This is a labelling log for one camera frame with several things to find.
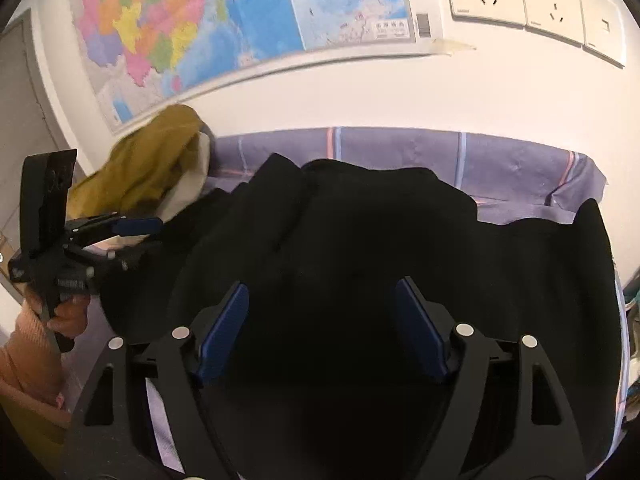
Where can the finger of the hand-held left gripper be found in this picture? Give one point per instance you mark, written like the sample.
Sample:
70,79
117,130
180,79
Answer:
117,262
135,226

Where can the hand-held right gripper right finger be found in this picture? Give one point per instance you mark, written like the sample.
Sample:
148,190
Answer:
420,330

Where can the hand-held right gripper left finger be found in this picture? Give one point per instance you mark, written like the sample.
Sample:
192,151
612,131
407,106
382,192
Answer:
222,330

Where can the black garment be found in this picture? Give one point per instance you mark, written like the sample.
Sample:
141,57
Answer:
375,230

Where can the person's left forearm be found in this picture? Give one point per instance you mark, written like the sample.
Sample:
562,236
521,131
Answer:
30,360

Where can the person's left hand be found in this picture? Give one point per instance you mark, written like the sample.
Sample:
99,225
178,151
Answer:
72,317

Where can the mustard yellow garment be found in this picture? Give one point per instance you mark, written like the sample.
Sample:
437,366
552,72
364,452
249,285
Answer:
145,160

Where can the grey door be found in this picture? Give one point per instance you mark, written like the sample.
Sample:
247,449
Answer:
25,110

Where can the purple plaid bed sheet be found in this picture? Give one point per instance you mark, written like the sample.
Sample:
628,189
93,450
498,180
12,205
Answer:
400,147

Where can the person's olive clothing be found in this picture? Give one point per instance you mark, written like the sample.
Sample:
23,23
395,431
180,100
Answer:
30,435

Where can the teal laundry basket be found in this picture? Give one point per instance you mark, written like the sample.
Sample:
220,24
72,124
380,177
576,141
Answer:
633,300

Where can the strip of clear tape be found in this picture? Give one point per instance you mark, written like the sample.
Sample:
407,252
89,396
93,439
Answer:
452,46

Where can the colourful wall map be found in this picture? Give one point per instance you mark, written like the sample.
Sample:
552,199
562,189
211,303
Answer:
200,25

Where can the white wall plate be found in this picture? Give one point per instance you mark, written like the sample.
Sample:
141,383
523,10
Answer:
602,27

